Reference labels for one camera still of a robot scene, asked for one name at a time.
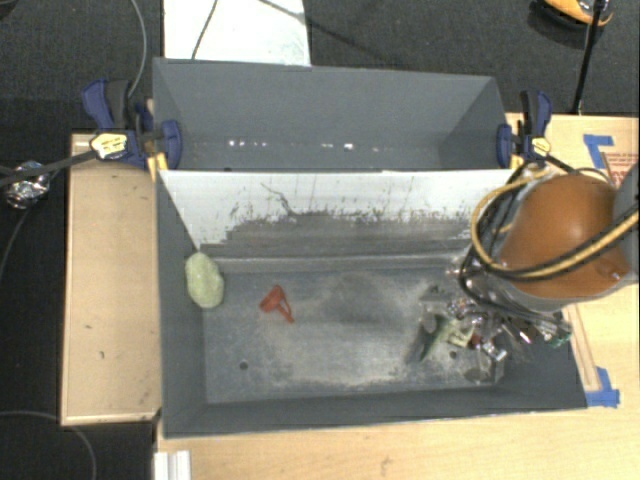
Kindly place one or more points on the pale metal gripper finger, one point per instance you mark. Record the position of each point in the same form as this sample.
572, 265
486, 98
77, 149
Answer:
434, 313
484, 370

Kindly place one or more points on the pale green sponge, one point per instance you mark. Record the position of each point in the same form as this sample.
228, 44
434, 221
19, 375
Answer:
204, 280

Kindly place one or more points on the small red plastic piece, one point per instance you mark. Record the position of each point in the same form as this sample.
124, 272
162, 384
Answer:
276, 302

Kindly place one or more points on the green and white small object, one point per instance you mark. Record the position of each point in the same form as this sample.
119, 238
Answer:
440, 335

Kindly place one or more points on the grey metal bin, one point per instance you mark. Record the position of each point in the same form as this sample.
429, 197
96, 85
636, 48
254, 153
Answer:
320, 118

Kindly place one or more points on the pale wood flat board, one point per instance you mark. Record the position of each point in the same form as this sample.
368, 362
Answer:
112, 278

